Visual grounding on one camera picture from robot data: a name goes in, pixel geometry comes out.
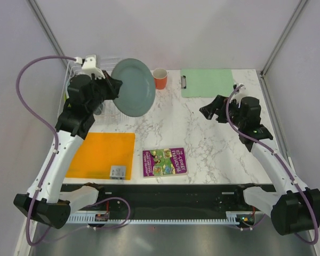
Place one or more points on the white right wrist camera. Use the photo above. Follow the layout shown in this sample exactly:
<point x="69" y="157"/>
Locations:
<point x="238" y="88"/>

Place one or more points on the aluminium frame post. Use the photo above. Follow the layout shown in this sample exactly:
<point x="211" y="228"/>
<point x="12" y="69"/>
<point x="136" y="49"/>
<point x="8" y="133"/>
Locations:
<point x="283" y="36"/>
<point x="37" y="11"/>

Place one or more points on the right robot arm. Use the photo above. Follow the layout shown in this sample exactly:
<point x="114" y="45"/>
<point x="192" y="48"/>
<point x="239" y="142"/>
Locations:
<point x="293" y="207"/>

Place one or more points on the left aluminium frame post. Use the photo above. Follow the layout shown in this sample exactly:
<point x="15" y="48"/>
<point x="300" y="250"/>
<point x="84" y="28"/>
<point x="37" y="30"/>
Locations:
<point x="37" y="11"/>

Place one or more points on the orange cutting board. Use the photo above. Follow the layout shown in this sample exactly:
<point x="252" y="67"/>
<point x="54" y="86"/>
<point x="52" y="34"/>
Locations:
<point x="99" y="152"/>

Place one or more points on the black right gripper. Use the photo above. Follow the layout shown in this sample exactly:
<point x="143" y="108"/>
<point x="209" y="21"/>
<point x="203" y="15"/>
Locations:
<point x="220" y="103"/>

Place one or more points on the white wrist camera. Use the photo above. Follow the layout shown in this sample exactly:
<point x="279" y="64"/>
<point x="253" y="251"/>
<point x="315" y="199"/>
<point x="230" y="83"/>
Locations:
<point x="238" y="88"/>
<point x="89" y="66"/>

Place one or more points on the small grey box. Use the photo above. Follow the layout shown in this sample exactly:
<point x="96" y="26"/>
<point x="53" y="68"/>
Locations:
<point x="117" y="172"/>

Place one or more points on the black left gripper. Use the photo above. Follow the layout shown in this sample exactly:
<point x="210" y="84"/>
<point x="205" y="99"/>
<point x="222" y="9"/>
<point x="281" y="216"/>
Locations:
<point x="114" y="85"/>

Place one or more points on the white slotted cable duct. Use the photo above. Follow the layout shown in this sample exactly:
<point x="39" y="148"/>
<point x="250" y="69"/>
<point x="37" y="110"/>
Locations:
<point x="101" y="217"/>

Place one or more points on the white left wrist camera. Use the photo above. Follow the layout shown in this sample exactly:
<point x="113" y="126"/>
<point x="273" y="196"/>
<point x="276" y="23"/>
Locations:
<point x="89" y="66"/>

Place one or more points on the right aluminium frame post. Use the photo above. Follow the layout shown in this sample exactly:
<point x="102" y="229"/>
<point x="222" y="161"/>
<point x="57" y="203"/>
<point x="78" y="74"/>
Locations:
<point x="283" y="36"/>

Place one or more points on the green clipboard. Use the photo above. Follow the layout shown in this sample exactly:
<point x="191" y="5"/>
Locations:
<point x="206" y="83"/>

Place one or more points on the purple treehouse book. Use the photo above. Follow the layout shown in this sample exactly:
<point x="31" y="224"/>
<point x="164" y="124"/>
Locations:
<point x="164" y="162"/>

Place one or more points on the orange mug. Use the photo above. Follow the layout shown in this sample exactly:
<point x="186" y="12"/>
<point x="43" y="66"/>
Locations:
<point x="160" y="77"/>

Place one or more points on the large teal plate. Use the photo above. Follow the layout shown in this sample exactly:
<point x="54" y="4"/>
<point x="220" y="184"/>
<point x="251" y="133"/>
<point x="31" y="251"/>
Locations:
<point x="137" y="93"/>

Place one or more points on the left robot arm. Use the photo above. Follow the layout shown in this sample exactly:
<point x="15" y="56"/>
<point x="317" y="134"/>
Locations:
<point x="44" y="202"/>

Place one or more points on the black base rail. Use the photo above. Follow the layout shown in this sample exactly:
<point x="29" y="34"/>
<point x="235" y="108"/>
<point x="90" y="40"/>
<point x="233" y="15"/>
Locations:
<point x="172" y="200"/>

